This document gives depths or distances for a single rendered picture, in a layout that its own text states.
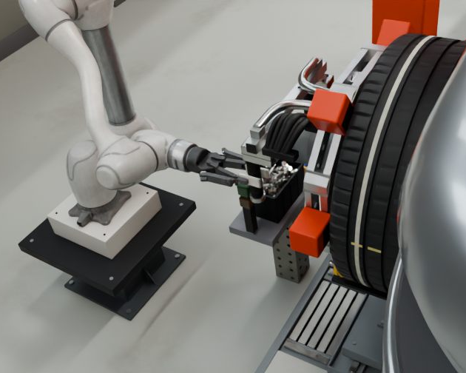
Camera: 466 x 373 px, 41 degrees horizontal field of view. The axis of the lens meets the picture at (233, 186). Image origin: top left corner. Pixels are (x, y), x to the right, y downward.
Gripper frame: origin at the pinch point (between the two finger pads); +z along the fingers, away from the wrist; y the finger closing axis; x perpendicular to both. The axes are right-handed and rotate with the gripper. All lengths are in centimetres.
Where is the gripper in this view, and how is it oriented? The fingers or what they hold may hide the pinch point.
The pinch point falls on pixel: (254, 175)
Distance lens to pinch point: 171.0
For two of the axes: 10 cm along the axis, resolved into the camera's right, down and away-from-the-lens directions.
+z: 8.5, 2.5, -4.6
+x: -1.4, -7.4, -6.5
